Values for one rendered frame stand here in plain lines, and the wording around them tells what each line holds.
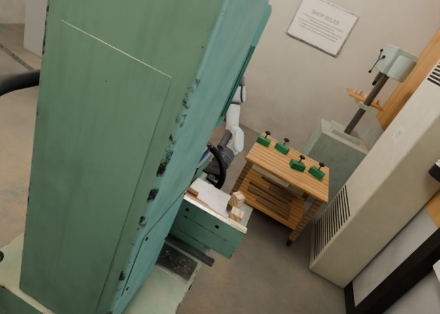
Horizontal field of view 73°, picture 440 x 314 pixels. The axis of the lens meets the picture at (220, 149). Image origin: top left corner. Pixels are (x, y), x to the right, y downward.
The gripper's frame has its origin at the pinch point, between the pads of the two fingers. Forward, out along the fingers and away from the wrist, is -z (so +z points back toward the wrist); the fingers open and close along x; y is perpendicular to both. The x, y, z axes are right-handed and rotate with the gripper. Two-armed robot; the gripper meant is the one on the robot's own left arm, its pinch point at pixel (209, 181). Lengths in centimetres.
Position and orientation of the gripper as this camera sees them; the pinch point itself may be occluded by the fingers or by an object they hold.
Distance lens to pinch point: 139.1
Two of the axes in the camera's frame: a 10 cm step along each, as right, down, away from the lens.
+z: 4.6, -7.2, 5.2
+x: -8.5, -1.9, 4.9
